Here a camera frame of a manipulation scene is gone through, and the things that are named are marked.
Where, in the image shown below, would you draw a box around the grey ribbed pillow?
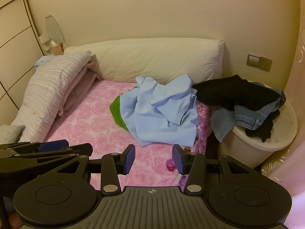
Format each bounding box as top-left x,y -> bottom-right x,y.
0,125 -> 26,145

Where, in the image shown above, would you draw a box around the pink floral blanket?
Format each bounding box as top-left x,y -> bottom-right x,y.
44,79 -> 215,189

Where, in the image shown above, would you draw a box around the black garment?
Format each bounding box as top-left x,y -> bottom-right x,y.
193,75 -> 282,112
245,108 -> 280,143

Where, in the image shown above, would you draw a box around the cream headboard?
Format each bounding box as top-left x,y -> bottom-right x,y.
0,0 -> 46,126

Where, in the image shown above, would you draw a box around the white round laundry basket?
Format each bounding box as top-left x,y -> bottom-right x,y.
218,98 -> 298,170

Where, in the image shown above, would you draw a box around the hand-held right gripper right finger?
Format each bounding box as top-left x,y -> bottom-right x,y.
172,144 -> 253,195

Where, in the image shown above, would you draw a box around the pink sheer curtain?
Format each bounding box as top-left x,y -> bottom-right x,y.
261,29 -> 305,229

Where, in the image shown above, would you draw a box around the blue jeans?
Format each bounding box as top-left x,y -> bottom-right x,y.
210,81 -> 286,142

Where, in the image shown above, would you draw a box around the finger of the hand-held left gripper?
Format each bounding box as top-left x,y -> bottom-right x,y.
0,139 -> 69,152
0,144 -> 93,159

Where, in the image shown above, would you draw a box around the long white pillow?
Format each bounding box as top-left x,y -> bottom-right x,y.
64,39 -> 226,85

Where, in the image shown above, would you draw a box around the oval mirror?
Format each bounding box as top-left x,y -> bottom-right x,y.
45,15 -> 64,47

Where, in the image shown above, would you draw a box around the striped lilac quilt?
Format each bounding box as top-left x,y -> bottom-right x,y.
11,50 -> 96,142

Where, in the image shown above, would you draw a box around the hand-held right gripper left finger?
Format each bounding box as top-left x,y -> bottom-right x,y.
58,144 -> 136,195

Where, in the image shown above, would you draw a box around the mauve folded sheet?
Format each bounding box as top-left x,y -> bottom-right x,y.
58,72 -> 102,117

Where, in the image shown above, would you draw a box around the light blue shirt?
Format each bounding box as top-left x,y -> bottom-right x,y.
120,74 -> 199,148

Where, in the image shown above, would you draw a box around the green cloth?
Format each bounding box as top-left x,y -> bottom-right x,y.
109,96 -> 130,132

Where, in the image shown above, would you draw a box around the pale blue cloth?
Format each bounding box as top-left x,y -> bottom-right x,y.
35,54 -> 56,68

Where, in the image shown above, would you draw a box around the gold wall socket panel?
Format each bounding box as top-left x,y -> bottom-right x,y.
246,53 -> 273,72

